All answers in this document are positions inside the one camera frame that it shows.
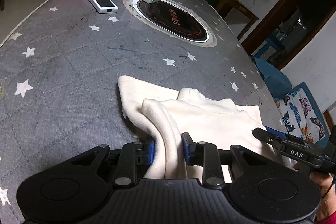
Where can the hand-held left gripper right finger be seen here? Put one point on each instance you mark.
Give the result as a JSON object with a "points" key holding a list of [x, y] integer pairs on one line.
{"points": [[185, 149]]}

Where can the grey star-print tablecloth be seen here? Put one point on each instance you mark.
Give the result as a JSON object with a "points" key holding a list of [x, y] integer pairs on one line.
{"points": [[65, 77]]}

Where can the person's right forearm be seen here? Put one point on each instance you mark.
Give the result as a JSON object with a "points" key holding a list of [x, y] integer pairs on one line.
{"points": [[329, 220]]}

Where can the cream white garment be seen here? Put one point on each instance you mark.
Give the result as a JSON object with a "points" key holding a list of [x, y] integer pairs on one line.
{"points": [[210, 119]]}

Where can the butterfly print cushion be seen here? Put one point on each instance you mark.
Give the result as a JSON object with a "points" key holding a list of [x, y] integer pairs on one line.
{"points": [[302, 113]]}

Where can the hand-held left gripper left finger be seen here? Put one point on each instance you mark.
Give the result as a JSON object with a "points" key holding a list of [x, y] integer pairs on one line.
{"points": [[150, 151]]}

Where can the person's right hand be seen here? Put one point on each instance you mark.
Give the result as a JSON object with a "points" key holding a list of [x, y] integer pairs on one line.
{"points": [[328, 200]]}

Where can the round black induction cooktop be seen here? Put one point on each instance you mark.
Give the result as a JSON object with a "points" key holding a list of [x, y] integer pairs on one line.
{"points": [[173, 19]]}

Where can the blue sofa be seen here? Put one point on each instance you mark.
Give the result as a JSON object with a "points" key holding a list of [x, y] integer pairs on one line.
{"points": [[273, 77]]}

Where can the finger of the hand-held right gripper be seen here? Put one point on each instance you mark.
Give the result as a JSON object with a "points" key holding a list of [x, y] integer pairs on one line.
{"points": [[274, 131], [270, 141]]}

